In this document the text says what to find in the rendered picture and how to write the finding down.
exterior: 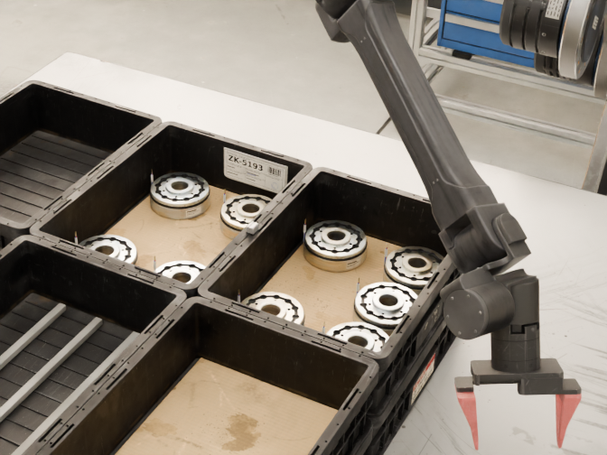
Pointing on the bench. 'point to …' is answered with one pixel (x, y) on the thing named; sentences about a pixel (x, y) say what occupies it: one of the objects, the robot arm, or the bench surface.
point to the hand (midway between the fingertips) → (518, 441)
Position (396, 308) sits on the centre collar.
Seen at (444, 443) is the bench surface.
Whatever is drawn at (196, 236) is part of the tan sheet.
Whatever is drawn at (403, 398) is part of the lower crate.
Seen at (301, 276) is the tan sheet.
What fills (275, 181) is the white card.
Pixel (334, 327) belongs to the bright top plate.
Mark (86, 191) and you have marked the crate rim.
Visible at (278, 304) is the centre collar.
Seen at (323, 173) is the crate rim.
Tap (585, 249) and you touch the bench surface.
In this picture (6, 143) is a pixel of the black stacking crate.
